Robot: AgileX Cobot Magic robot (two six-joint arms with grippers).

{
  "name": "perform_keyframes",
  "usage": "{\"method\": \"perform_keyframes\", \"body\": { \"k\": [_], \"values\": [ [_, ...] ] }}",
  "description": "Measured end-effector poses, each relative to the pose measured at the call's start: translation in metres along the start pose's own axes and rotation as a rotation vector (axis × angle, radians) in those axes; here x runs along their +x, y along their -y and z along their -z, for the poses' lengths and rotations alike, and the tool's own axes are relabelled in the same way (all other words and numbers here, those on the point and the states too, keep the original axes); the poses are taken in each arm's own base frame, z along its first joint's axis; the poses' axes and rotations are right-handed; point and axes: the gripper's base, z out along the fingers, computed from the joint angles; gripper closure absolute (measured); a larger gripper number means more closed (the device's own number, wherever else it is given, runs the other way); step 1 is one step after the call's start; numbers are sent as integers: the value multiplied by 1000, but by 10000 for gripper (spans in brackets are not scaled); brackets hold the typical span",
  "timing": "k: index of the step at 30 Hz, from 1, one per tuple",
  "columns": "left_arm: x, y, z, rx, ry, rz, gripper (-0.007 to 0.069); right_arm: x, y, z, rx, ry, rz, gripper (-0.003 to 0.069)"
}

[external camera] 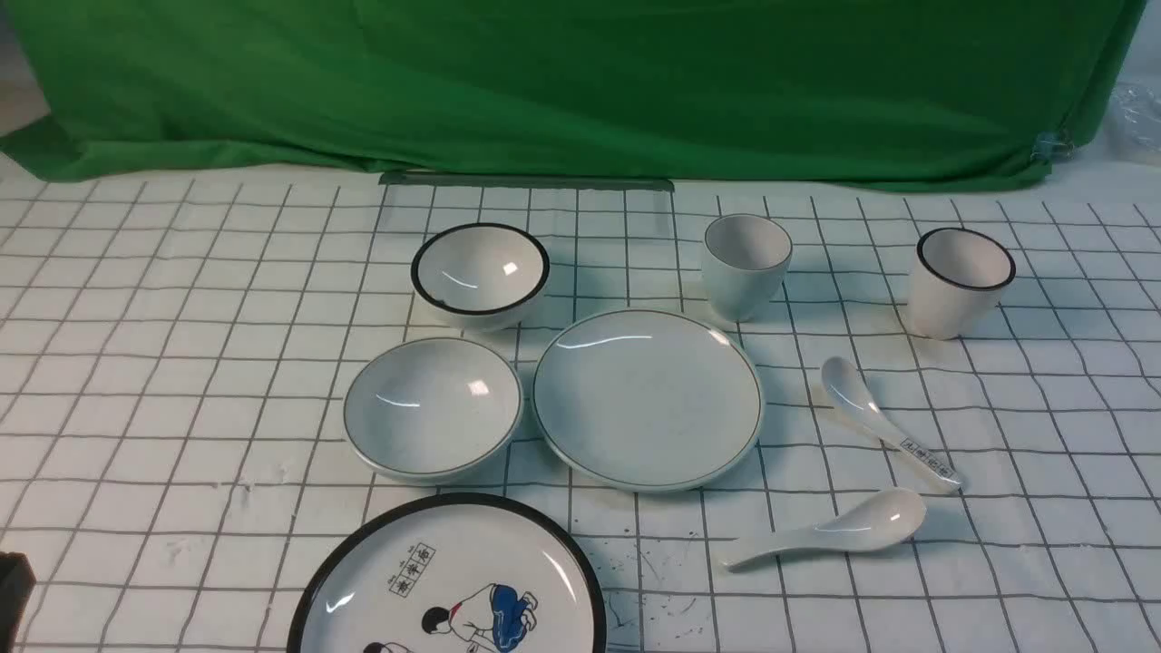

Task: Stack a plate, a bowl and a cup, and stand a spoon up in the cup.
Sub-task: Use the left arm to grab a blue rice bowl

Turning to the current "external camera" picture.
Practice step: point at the green backdrop cloth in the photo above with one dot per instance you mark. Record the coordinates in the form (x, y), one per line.
(886, 95)

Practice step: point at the plain white ceramic spoon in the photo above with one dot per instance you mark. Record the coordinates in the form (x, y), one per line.
(884, 519)

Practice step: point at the clear plastic wrap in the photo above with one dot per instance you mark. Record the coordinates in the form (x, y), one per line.
(1133, 124)

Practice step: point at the white spoon with lettering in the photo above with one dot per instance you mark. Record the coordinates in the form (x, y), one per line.
(850, 395)

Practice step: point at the pale green shallow bowl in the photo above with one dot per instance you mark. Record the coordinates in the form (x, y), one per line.
(432, 410)

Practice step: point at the white bowl black rim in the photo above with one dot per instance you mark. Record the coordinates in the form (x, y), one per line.
(481, 277)

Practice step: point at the black rimmed illustrated plate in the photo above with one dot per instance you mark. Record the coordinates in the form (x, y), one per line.
(455, 572)

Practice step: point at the pale green round plate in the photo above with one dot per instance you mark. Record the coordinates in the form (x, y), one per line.
(647, 401)

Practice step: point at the black object at edge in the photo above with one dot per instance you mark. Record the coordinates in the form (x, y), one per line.
(17, 584)

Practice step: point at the pale green cup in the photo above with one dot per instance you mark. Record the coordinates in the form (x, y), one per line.
(744, 258)

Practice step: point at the white cup black rim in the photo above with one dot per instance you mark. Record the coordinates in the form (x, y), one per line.
(959, 275)

